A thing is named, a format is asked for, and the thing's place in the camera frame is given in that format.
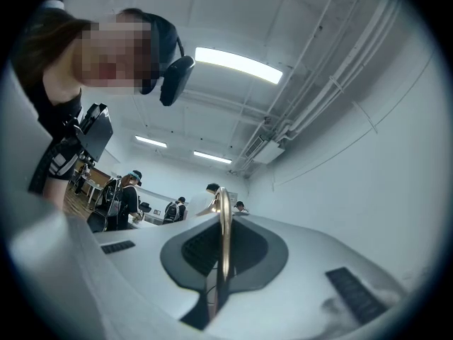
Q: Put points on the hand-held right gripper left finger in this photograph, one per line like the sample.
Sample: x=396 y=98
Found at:
x=141 y=275

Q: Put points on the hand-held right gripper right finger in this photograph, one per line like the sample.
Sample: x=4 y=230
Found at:
x=301 y=303

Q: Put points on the person's right forearm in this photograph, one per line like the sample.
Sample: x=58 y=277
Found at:
x=54 y=194

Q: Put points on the white table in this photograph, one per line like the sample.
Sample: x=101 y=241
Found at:
x=95 y=190

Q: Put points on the small rectangular ceiling light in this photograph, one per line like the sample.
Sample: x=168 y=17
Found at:
x=150 y=141
x=212 y=157

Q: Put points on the black chest-mounted box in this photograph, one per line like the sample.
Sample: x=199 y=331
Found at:
x=95 y=133

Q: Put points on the white ceiling air conditioner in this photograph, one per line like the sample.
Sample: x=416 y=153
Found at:
x=266 y=149

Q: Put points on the person's black top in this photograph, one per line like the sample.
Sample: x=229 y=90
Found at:
x=49 y=119

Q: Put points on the person's head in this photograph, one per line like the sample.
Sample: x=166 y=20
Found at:
x=113 y=55

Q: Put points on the white ceiling pipes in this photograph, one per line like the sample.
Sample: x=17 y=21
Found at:
x=329 y=83

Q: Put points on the large rectangular ceiling light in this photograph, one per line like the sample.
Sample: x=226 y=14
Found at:
x=238 y=65

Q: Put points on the black head-mounted camera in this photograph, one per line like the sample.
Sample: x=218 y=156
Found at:
x=176 y=80

